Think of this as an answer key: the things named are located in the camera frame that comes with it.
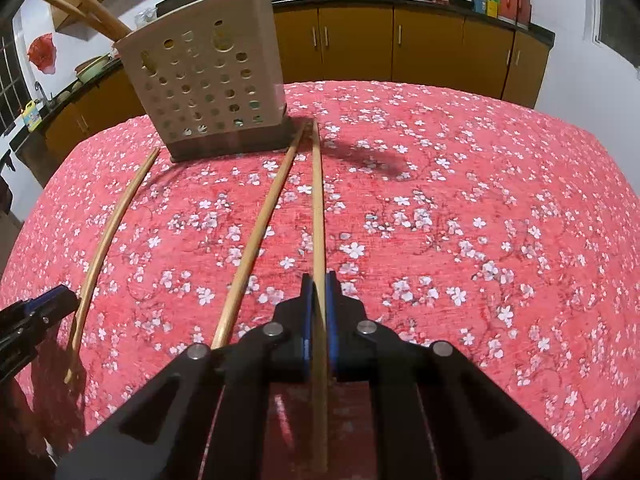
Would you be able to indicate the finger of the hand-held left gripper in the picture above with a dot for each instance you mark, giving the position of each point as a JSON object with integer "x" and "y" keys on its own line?
{"x": 47, "y": 302}
{"x": 22, "y": 345}

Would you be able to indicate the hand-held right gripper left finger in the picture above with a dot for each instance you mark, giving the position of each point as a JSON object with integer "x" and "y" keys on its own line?
{"x": 306, "y": 320}

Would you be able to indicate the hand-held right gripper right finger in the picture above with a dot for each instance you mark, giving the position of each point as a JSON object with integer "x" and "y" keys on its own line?
{"x": 332, "y": 320}

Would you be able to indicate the beige perforated chopstick holder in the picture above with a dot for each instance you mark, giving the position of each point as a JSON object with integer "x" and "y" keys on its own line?
{"x": 200, "y": 85}

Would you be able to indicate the red floral tablecloth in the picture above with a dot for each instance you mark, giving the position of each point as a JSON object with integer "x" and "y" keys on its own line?
{"x": 450, "y": 210}

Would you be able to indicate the yellow detergent bottle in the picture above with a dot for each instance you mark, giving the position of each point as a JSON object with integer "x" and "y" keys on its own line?
{"x": 31, "y": 116}

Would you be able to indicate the metal faucet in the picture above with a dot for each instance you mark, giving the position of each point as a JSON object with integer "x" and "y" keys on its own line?
{"x": 42, "y": 92}

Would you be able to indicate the small barred window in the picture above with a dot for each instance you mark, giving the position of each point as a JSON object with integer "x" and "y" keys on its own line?
{"x": 6, "y": 80}

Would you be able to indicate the green basin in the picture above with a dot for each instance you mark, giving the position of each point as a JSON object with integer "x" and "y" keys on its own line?
{"x": 92, "y": 67}

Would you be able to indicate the hanging red plastic bag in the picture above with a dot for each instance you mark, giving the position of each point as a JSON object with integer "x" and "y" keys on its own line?
{"x": 41, "y": 52}

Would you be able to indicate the wooden base cabinets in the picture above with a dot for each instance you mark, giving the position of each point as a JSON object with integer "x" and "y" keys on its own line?
{"x": 425, "y": 45}

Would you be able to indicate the clear plastic bag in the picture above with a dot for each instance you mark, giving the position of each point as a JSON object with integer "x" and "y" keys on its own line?
{"x": 145, "y": 17}

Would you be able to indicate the dark cutting board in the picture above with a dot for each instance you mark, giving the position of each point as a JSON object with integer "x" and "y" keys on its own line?
{"x": 180, "y": 1}

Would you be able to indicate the blue box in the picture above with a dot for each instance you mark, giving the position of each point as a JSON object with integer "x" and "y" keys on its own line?
{"x": 480, "y": 5}

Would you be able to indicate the yellow box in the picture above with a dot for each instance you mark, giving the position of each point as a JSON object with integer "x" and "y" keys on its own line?
{"x": 493, "y": 7}

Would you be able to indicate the red thermos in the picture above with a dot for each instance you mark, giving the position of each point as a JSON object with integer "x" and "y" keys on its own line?
{"x": 523, "y": 6}
{"x": 507, "y": 2}

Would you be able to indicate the large barred window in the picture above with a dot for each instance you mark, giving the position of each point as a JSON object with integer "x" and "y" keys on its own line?
{"x": 600, "y": 10}

